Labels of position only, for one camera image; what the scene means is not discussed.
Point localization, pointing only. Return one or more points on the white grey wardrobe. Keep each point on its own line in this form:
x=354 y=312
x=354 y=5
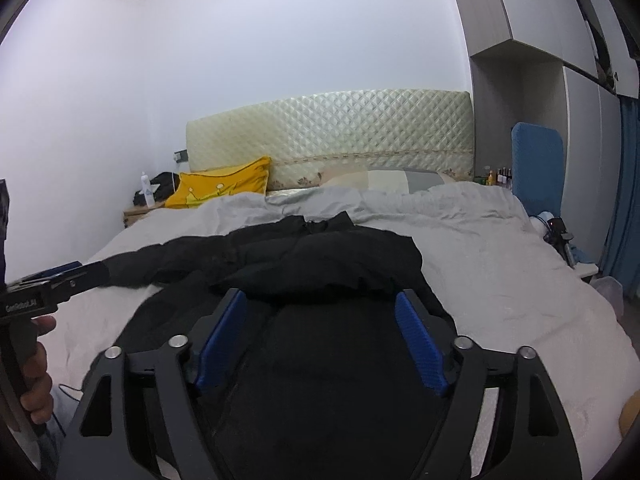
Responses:
x=540 y=35

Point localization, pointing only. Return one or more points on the blue padded chair back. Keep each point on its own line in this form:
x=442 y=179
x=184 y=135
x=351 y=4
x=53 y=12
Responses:
x=539 y=170

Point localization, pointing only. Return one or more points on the yellow printed pillow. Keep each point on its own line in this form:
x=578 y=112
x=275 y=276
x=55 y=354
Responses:
x=220 y=185

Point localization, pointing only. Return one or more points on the cream quilted headboard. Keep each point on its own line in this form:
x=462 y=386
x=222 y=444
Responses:
x=350 y=135

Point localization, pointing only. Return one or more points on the wall socket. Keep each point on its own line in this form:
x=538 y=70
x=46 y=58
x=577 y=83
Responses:
x=180 y=155

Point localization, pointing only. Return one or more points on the grey bed blanket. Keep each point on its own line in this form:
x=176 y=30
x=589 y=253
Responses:
x=500 y=280

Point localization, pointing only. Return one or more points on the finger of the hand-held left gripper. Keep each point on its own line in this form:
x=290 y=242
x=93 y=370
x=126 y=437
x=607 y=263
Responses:
x=85 y=277
x=55 y=271

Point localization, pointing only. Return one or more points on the wooden nightstand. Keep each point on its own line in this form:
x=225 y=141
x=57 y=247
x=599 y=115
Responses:
x=137 y=215

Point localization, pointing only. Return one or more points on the row of small bottles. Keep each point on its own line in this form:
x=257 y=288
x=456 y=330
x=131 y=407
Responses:
x=495 y=176

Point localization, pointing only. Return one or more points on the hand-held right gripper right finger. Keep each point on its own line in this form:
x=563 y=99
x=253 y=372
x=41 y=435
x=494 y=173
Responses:
x=419 y=345

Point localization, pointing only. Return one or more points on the black padded jacket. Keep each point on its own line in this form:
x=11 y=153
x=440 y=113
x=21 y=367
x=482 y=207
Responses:
x=300 y=280

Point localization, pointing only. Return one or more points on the beige grey patchwork pillow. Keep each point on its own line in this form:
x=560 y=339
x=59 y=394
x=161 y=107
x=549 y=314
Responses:
x=390 y=179

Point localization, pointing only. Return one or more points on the white plastic bottle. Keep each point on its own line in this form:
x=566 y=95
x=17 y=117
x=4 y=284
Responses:
x=148 y=192

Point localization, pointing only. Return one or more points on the clear plastic container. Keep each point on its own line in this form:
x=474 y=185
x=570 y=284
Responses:
x=611 y=292

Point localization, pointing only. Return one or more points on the black bag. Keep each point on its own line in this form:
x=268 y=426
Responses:
x=165 y=185

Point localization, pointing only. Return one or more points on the blue curtain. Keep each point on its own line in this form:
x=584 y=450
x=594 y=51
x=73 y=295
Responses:
x=622 y=200

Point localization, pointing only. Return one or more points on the person's left hand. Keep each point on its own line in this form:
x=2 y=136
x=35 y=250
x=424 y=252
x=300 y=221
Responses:
x=37 y=380

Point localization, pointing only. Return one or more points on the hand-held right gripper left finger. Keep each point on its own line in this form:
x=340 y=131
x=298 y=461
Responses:
x=220 y=342

